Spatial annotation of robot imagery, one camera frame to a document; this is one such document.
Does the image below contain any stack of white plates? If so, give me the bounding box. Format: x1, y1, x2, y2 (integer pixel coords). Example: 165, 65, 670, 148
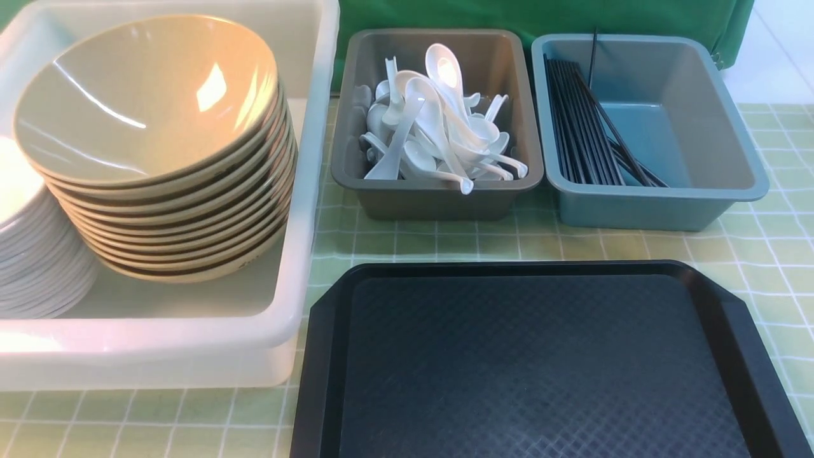
1, 136, 100, 319

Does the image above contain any pile of white soup spoons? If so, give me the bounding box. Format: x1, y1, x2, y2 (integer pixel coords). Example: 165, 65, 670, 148
352, 43, 529, 195

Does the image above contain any green checkered tablecloth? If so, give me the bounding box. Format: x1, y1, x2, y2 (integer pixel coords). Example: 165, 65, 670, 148
2, 102, 812, 457

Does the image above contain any bundle of black chopsticks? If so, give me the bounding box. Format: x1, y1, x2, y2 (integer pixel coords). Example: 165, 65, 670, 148
543, 29, 668, 188

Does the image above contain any stack of tan noodle bowls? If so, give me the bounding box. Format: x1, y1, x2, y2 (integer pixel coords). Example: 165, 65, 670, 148
12, 14, 298, 284

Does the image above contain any blue chopstick bin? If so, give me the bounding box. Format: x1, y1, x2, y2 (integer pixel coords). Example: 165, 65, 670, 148
531, 34, 769, 232

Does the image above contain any green cloth backdrop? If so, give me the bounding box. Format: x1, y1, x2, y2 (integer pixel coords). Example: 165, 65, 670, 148
331, 1, 754, 92

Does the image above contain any grey spoon bin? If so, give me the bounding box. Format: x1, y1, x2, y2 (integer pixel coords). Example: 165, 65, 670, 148
331, 29, 544, 221

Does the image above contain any large white plastic bin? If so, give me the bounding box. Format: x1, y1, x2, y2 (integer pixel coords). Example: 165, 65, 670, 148
2, 1, 340, 391

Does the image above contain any black serving tray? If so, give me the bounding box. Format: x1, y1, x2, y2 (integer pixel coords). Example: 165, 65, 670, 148
290, 260, 812, 457

